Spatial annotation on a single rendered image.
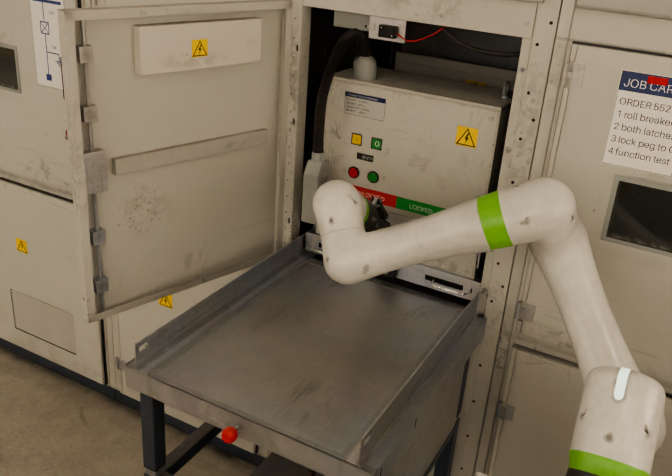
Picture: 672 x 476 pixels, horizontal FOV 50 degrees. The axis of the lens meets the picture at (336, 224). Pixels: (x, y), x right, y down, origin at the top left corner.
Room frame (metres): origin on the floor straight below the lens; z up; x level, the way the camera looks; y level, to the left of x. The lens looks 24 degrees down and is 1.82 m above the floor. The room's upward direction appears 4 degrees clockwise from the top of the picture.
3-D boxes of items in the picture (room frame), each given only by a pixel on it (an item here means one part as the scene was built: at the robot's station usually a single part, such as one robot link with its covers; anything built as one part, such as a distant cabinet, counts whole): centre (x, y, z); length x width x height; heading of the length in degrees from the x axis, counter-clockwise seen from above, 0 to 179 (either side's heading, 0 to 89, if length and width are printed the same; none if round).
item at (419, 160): (1.84, -0.16, 1.15); 0.48 x 0.01 x 0.48; 63
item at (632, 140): (1.53, -0.65, 1.43); 0.15 x 0.01 x 0.21; 63
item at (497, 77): (2.35, -0.42, 1.28); 0.58 x 0.02 x 0.19; 63
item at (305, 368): (1.50, 0.02, 0.82); 0.68 x 0.62 x 0.06; 153
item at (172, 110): (1.76, 0.39, 1.21); 0.63 x 0.07 x 0.74; 136
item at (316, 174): (1.88, 0.06, 1.09); 0.08 x 0.05 x 0.17; 153
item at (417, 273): (1.86, -0.17, 0.89); 0.54 x 0.05 x 0.06; 63
